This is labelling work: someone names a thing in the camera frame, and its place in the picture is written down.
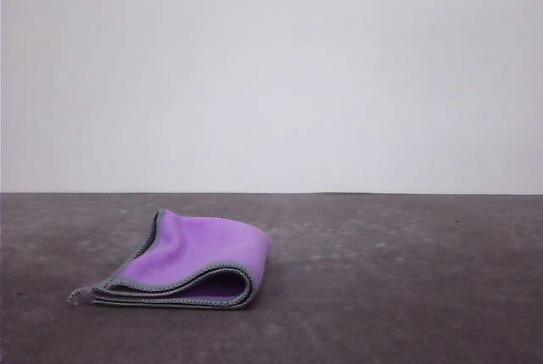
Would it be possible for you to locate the purple towel with grey hem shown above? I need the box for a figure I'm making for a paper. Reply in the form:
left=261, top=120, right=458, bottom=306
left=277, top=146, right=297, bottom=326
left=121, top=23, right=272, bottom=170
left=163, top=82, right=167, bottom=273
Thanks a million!
left=67, top=208, right=272, bottom=311

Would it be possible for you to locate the grey table cloth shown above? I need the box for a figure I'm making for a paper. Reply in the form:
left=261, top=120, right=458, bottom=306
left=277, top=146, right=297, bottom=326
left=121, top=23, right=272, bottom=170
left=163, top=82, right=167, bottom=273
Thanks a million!
left=0, top=192, right=543, bottom=364

